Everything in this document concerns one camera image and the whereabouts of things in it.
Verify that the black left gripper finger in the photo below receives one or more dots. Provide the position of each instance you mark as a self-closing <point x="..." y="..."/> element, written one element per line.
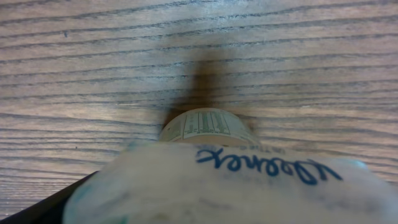
<point x="48" y="210"/>

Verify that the teal Kleenex tissue pack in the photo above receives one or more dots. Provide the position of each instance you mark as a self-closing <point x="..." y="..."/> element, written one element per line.
<point x="194" y="183"/>

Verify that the green lid white jar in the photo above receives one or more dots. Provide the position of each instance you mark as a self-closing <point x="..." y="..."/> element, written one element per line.
<point x="209" y="126"/>

